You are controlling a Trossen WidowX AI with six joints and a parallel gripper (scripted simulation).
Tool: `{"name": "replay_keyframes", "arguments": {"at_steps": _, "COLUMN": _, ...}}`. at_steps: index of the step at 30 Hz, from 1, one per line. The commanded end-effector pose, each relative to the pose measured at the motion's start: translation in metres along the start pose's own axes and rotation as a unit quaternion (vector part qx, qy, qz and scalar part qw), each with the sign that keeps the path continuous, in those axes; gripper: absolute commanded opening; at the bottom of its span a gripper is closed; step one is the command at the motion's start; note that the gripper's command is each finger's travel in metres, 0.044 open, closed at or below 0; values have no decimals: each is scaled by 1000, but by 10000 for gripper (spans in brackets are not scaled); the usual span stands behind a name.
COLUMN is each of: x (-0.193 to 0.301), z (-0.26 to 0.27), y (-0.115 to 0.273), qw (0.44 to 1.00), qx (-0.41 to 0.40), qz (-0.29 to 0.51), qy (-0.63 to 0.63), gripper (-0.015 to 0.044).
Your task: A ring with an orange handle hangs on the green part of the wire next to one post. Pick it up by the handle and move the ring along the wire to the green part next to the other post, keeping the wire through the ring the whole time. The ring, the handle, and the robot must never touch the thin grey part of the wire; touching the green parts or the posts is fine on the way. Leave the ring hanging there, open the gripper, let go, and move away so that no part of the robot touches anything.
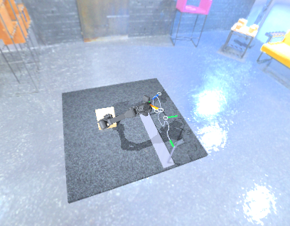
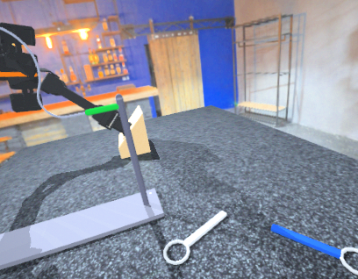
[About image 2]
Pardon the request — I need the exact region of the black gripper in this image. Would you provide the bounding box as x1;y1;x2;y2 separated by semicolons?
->
0;22;42;113

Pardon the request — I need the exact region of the white loop with straight handle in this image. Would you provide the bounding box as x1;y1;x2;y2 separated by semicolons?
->
163;211;226;265

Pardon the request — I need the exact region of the white hoop with blue handle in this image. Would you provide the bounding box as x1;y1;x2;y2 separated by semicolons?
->
271;224;358;275

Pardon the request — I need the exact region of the orange handle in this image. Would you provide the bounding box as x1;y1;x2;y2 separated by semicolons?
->
0;72;26;77

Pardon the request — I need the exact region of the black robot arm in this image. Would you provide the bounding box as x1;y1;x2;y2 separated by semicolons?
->
0;43;125;136

